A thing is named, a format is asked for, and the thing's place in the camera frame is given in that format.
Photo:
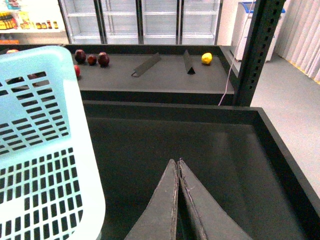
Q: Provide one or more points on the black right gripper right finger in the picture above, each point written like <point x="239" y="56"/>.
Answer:
<point x="208" y="220"/>

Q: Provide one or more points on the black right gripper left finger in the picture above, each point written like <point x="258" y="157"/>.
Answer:
<point x="159" y="219"/>

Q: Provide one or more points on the light blue plastic shopping basket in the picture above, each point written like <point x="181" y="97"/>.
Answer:
<point x="50" y="188"/>

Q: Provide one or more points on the red apple front centre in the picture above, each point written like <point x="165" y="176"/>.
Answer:
<point x="77" y="70"/>

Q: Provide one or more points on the dark red apple right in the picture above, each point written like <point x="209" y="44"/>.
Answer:
<point x="103" y="59"/>

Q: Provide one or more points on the lower right black tray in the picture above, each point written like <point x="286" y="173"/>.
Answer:
<point x="235" y="152"/>

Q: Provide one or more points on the black tray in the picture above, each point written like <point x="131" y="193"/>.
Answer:
<point x="235" y="152"/>
<point x="167" y="82"/>

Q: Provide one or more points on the upper right black tray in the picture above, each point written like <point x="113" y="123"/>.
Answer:
<point x="167" y="82"/>

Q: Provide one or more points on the black triangular divider right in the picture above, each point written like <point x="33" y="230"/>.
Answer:
<point x="188" y="63"/>

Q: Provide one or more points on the yellow lemon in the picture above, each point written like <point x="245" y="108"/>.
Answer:
<point x="206" y="58"/>

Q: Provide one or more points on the small dark red fruit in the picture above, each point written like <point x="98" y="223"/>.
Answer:
<point x="92" y="60"/>

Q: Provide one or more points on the dark plum back centre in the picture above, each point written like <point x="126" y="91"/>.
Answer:
<point x="80" y="56"/>

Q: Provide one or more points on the white chest freezer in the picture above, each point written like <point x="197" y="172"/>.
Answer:
<point x="241" y="27"/>

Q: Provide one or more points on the white curtain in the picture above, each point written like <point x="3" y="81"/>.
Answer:
<point x="299" y="37"/>

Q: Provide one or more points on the glass door refrigerator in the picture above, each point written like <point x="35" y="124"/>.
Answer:
<point x="142" y="22"/>

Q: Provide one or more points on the orange red fruit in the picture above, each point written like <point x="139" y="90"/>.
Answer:
<point x="12" y="51"/>

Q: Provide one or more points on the shelf with bottles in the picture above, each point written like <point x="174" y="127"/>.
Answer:
<point x="32" y="22"/>

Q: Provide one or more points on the right black rack post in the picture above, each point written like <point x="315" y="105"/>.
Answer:
<point x="260" y="52"/>

